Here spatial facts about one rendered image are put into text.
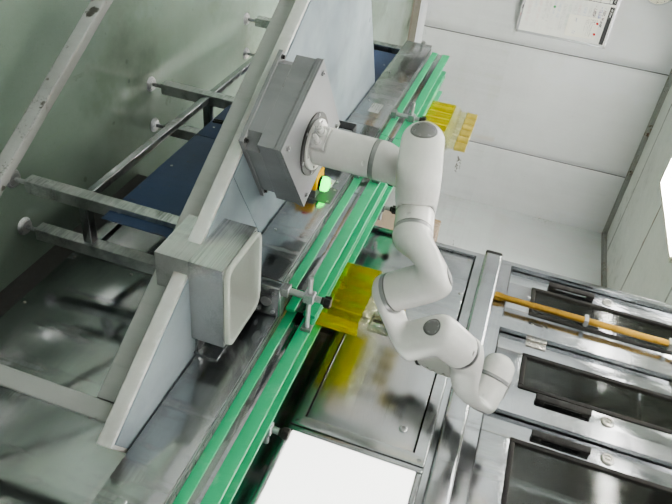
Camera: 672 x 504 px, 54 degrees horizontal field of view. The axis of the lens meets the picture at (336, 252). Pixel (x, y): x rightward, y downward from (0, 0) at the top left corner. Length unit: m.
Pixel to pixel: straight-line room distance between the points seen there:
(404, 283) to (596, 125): 6.53
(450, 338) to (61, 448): 0.93
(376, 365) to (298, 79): 0.79
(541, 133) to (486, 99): 0.72
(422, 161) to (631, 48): 6.18
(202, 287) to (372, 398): 0.58
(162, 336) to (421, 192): 0.60
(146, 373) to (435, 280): 0.60
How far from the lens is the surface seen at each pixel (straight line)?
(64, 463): 1.69
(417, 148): 1.40
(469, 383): 1.48
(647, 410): 2.05
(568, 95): 7.63
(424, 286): 1.31
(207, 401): 1.47
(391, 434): 1.68
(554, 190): 8.13
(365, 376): 1.79
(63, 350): 1.92
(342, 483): 1.58
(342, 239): 1.78
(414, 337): 1.37
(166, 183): 1.99
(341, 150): 1.53
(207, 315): 1.45
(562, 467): 1.81
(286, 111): 1.48
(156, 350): 1.38
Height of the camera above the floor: 1.29
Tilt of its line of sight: 11 degrees down
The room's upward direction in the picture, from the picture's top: 106 degrees clockwise
